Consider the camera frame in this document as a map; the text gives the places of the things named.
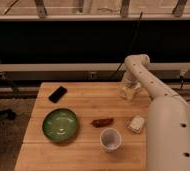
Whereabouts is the green ceramic bowl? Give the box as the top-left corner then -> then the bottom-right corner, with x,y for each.
42,108 -> 79,143

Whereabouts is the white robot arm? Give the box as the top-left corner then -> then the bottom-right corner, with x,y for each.
123,54 -> 190,171

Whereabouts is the brown sausage toy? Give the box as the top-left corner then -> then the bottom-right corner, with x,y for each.
91,118 -> 114,128

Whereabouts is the black smartphone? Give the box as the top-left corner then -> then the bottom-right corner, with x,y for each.
48,86 -> 67,103

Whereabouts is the white wrapped packet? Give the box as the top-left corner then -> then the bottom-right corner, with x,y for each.
127,115 -> 145,134

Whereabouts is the black hanging cable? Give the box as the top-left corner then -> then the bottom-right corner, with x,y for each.
108,12 -> 144,81

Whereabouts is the black office chair base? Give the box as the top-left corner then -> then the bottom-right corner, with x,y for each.
0,109 -> 16,120

